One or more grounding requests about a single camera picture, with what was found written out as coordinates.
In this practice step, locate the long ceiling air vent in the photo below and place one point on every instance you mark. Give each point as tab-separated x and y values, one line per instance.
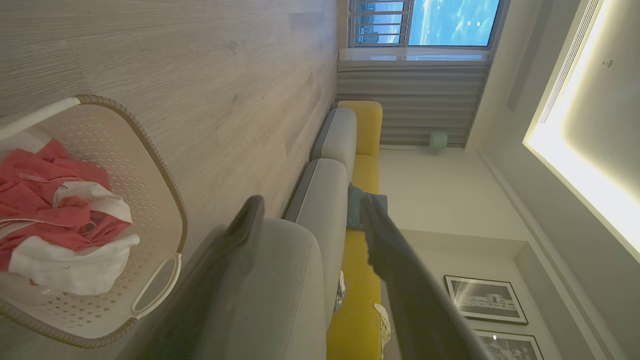
567	65

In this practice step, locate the red and white garment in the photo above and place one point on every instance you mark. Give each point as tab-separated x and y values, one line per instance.
45	200

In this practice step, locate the black framed picture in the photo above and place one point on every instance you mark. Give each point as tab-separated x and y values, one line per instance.
485	300
510	347

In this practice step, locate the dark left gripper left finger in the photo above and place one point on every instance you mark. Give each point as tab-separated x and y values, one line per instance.
235	250

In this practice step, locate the grey and yellow sofa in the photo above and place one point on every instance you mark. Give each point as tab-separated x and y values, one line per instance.
320	210

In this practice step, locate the white patterned cloth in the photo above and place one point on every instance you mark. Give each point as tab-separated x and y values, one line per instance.
341	292
384	325

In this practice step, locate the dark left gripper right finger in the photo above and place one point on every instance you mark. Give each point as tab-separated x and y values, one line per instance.
415	300

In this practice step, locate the pale green round lamp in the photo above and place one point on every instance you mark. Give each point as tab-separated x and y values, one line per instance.
438	141

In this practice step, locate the blue-grey garment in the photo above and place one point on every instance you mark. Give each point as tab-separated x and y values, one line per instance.
355	210

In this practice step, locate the window with railing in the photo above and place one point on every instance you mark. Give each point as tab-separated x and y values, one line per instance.
450	22

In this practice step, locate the small round ceiling sensor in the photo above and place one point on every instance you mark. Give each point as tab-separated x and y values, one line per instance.
607	63

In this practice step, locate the white perforated laundry basket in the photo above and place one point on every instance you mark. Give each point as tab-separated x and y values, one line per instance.
150	200

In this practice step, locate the grey pleated curtain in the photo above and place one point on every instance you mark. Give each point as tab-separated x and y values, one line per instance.
415	100

